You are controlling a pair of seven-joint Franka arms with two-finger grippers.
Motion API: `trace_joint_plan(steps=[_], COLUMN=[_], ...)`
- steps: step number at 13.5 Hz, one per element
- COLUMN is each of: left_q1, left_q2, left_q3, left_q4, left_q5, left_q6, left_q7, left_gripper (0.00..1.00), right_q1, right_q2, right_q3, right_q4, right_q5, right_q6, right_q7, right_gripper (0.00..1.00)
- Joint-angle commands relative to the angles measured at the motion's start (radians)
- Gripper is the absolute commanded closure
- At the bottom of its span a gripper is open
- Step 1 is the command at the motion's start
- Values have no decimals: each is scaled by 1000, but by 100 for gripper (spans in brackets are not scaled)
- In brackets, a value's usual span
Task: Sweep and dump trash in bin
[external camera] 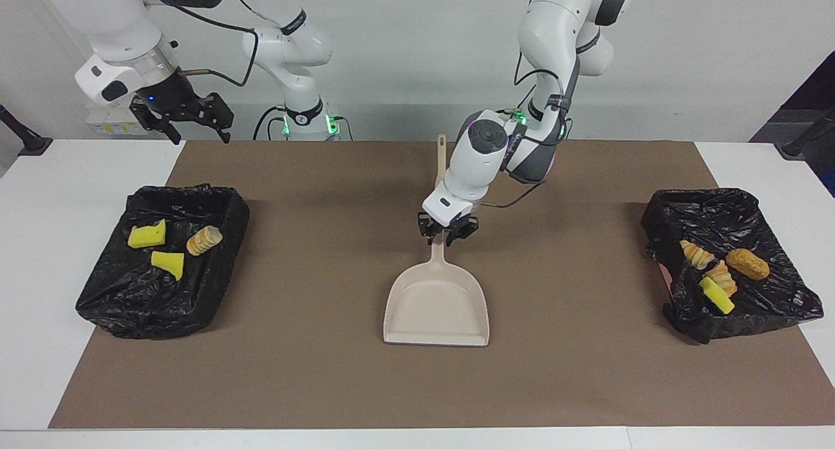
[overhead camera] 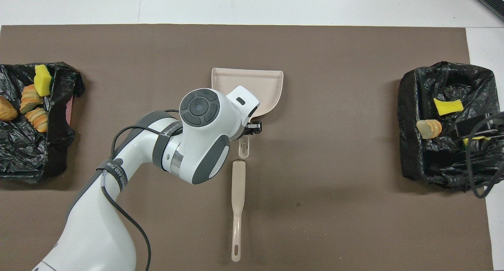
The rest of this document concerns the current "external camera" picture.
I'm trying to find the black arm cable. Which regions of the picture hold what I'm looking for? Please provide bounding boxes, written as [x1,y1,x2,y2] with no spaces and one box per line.
[479,48,576,209]
[147,0,260,89]

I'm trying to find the green and yellow sponge piece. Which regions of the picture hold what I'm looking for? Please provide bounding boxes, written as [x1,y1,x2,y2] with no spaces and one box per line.
[699,276,736,316]

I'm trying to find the brown table mat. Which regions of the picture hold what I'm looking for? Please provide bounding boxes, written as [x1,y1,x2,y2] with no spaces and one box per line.
[49,140,835,429]

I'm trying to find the beige plastic dustpan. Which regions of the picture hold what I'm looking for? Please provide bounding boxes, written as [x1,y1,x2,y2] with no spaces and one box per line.
[383,237,491,347]

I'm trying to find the wedge yellow sponge piece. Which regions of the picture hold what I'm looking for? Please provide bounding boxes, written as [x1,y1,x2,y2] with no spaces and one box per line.
[151,251,185,281]

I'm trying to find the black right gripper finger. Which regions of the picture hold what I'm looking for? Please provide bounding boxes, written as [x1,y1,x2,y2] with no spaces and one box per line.
[198,93,235,144]
[129,99,183,146]

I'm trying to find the dark blue furniture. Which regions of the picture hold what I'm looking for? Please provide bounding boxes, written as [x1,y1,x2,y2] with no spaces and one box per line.
[750,51,835,198]

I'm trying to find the white power strip box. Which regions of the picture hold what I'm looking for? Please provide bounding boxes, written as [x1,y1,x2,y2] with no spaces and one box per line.
[86,106,156,136]

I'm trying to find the notched yellow sponge piece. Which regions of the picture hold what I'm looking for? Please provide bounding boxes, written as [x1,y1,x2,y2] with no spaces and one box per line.
[128,219,167,249]

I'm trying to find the black stand post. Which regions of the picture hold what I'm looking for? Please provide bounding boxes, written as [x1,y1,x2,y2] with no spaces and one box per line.
[0,104,53,156]
[775,108,835,159]

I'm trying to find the orange-brown foam lump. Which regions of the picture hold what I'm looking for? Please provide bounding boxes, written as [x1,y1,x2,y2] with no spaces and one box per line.
[725,247,771,282]

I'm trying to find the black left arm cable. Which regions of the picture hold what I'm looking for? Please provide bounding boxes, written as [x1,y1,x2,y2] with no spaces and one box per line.
[479,48,576,209]

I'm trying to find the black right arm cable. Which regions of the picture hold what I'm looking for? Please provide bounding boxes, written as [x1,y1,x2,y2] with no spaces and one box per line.
[147,0,260,89]

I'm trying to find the black bag lined pink bin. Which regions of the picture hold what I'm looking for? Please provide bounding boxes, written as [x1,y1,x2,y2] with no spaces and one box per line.
[641,188,825,344]

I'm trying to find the beige hand brush black bristles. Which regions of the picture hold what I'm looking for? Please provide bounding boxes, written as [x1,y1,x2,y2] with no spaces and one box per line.
[435,134,449,189]

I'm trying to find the cream foam chunk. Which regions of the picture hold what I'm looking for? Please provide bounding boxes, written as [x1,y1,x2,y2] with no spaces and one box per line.
[679,240,717,271]
[187,226,223,256]
[708,260,738,298]

